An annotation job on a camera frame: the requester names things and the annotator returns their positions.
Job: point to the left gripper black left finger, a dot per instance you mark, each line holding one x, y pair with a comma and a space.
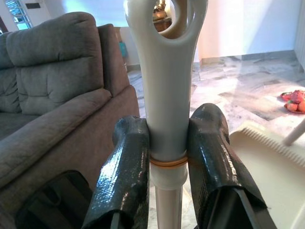
126, 171

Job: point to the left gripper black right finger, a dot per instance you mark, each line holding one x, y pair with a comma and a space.
214, 155

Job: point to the black plastic bucket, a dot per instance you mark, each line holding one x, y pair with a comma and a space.
59, 202

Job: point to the red bag of oranges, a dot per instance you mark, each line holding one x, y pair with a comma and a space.
294, 105

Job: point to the grey fabric sofa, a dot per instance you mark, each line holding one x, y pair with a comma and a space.
59, 71

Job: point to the dark wooden cabinet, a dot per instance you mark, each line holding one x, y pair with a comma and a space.
164, 25

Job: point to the golden statue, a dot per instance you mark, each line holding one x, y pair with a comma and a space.
160, 10

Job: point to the louvered glass window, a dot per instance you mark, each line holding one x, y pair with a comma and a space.
21, 16

